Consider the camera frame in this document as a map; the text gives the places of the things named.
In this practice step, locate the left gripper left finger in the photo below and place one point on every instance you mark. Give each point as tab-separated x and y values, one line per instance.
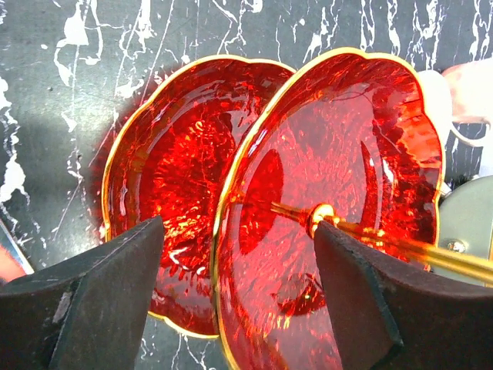
87	312

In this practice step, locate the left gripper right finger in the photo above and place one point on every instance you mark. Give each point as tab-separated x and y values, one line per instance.
386	314

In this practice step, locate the red three-tier dessert stand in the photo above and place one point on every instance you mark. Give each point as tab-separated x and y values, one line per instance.
242	159

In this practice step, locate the stainless steel tray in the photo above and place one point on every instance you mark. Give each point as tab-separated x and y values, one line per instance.
13	263

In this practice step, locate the large white cylinder container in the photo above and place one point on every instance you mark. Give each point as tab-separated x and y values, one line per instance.
465	216

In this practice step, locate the pink and white teacup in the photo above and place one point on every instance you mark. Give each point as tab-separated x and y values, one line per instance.
461	94

